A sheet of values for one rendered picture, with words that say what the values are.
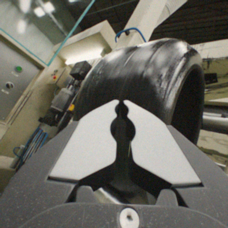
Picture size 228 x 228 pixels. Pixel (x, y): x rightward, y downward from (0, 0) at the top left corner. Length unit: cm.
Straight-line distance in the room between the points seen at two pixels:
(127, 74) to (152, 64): 5
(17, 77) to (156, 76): 72
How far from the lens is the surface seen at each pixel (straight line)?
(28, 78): 86
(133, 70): 29
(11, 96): 85
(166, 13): 164
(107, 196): 36
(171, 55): 34
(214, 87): 94
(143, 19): 96
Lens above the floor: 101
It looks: 14 degrees up
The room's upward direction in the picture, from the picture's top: 25 degrees clockwise
